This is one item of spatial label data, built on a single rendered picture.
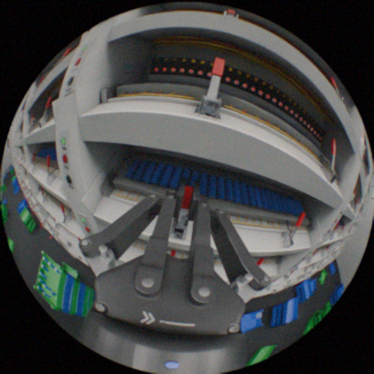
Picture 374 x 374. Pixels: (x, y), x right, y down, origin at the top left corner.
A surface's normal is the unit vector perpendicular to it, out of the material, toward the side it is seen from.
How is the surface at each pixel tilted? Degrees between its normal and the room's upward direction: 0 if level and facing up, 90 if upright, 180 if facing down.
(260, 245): 19
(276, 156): 109
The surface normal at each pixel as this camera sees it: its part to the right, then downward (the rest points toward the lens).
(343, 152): -0.97, -0.22
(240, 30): -0.16, 0.76
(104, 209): 0.15, -0.62
